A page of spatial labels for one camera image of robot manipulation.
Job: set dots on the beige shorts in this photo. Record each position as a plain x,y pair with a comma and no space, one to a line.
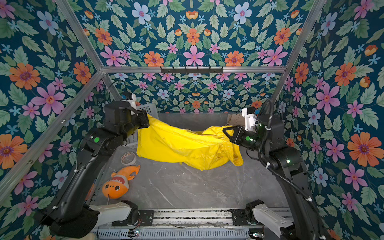
235,120

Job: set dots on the black hook rail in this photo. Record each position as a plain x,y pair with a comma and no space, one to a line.
191,70

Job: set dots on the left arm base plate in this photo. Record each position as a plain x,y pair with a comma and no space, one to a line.
143,218

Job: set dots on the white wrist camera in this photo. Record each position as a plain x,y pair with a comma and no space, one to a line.
250,115
130,98

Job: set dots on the aluminium frame post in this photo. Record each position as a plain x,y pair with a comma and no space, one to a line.
77,28

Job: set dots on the tape roll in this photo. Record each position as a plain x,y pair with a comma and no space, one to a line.
129,159

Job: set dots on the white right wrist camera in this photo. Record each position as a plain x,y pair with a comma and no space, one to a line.
250,115

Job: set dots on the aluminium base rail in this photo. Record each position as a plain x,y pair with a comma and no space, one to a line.
186,224

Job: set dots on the white plastic laundry basket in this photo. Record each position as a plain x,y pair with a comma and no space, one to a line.
131,129

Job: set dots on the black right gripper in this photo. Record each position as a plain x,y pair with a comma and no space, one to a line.
239,132

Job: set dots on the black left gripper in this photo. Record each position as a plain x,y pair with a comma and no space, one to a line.
143,114

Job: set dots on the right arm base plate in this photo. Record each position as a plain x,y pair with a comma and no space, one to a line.
239,218

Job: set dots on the yellow shorts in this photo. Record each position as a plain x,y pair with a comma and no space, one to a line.
202,150

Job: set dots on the orange fish plush toy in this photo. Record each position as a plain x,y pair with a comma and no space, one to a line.
118,185

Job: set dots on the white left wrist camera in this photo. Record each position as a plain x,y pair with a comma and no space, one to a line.
130,98

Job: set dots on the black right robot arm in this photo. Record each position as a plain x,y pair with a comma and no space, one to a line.
263,133

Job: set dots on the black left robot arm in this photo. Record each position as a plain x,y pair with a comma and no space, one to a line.
67,215

